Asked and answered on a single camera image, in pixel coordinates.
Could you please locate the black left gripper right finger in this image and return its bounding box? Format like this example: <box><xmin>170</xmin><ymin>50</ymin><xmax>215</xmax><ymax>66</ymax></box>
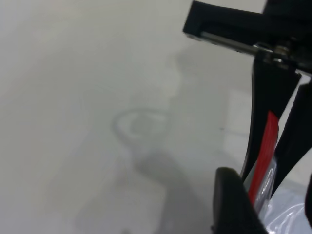
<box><xmin>303</xmin><ymin>168</ymin><xmax>312</xmax><ymax>234</ymax></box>

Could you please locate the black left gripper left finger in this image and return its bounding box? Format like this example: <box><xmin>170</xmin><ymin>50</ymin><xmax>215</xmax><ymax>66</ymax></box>
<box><xmin>211</xmin><ymin>167</ymin><xmax>265</xmax><ymax>234</ymax></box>

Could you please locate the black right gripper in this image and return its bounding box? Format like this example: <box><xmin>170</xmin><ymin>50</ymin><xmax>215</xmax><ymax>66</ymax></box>
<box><xmin>182</xmin><ymin>0</ymin><xmax>312</xmax><ymax>178</ymax></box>

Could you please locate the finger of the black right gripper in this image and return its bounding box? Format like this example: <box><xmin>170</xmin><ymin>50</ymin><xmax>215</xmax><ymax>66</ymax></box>
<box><xmin>271</xmin><ymin>82</ymin><xmax>312</xmax><ymax>195</ymax></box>

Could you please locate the clear zip bag red zipper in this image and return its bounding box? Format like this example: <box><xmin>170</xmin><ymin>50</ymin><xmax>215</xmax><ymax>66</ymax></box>
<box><xmin>242</xmin><ymin>111</ymin><xmax>312</xmax><ymax>234</ymax></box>

